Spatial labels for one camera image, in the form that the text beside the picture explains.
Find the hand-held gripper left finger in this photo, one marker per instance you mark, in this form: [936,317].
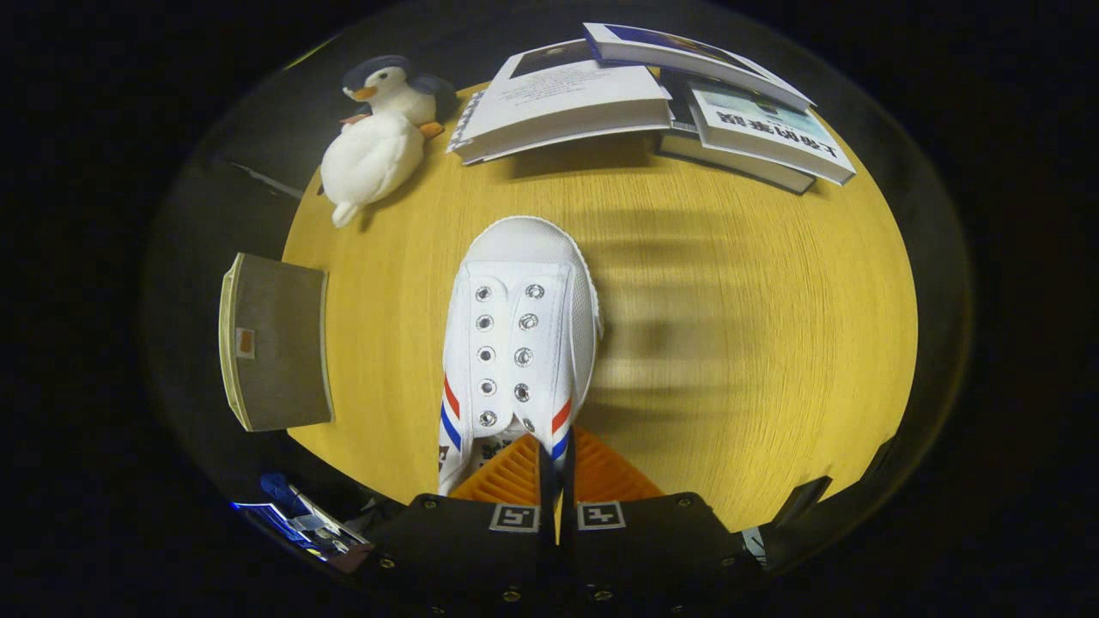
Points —
[464,541]

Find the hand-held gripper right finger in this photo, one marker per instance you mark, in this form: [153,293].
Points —
[661,541]

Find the white canvas shoe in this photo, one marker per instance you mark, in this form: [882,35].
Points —
[524,343]

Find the cream fabric storage box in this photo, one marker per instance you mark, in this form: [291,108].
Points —
[283,343]

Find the blue cloth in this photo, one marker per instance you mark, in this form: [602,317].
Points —
[275,489]

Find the white duck plush toy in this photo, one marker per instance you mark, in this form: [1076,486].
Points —
[369,159]

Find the pale green cover book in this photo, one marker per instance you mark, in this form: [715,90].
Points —
[773,129]

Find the white cover book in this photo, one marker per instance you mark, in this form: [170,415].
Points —
[567,99]

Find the penguin plush toy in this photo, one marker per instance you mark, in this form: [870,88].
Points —
[399,90]

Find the blue cover book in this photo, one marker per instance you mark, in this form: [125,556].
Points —
[687,56]

